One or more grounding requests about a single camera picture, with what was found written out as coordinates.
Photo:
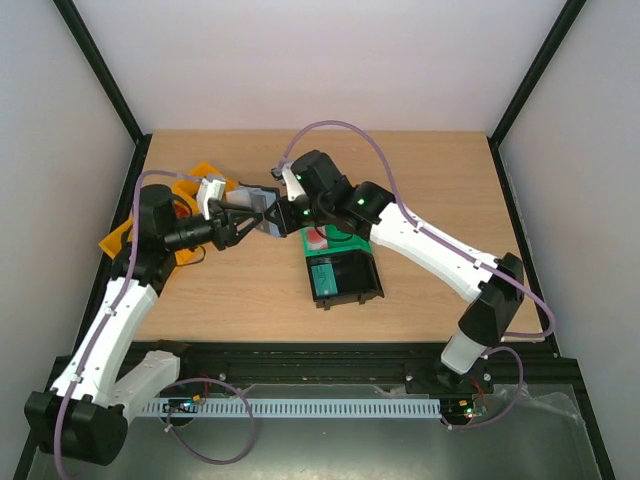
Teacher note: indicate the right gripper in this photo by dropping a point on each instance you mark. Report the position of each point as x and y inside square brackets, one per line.
[290, 216]

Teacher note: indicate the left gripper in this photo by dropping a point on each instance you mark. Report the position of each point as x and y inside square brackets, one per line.
[224, 224]

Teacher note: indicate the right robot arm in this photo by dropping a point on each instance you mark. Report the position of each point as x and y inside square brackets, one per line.
[318, 193]

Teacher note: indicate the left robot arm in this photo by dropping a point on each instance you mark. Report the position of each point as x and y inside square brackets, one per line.
[86, 412]

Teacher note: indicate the red circle card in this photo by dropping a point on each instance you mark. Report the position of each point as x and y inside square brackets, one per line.
[315, 241]

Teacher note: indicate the teal card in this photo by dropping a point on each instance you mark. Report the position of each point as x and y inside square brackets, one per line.
[323, 280]

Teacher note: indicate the long yellow divided tray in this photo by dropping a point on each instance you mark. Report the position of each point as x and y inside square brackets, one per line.
[159, 208]

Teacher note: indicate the green storage bin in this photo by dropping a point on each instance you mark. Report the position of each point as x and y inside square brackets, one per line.
[339, 242]

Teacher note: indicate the black storage bin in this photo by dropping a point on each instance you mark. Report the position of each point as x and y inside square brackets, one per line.
[356, 276]

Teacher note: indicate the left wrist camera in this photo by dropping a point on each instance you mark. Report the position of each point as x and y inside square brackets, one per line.
[211, 188]

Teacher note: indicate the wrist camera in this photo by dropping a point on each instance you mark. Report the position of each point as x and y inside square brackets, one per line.
[211, 188]
[284, 174]

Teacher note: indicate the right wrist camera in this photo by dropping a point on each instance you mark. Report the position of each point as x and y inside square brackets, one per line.
[284, 174]

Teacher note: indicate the black aluminium frame rail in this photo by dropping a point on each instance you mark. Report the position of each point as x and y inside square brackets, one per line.
[412, 365]

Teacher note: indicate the grey slotted cable duct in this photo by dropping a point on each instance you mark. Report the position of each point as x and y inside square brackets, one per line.
[298, 408]

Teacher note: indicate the left black frame post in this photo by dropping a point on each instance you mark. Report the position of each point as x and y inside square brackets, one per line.
[93, 56]

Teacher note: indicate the black frame post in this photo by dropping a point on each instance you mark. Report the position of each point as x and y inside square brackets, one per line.
[93, 56]
[545, 54]

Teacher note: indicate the right black frame post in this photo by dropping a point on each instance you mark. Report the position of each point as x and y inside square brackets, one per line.
[545, 54]

